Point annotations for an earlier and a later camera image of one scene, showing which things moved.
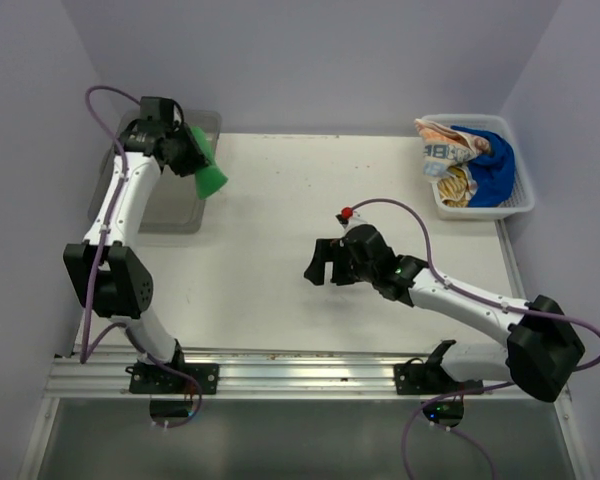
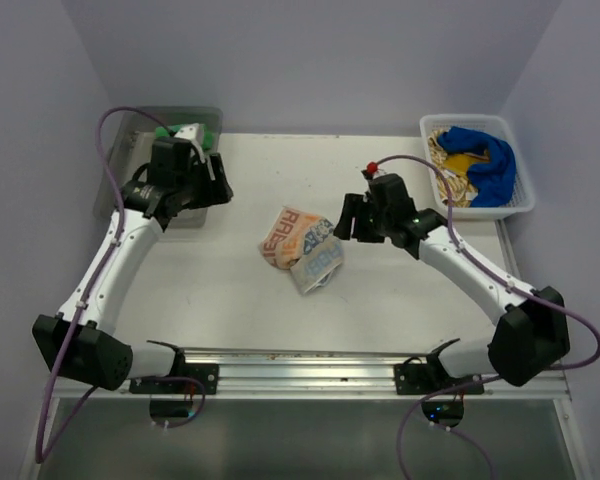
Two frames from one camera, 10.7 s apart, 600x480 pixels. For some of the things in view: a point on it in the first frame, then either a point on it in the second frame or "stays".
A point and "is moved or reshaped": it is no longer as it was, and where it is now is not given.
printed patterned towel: x=441 y=147 -> x=308 y=245
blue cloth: x=492 y=175 stays
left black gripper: x=196 y=159 -> x=216 y=190
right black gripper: x=326 y=251 -> x=354 y=206
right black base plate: x=416 y=377 stays
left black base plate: x=156 y=379 stays
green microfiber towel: x=209 y=178 is moved or reshaped
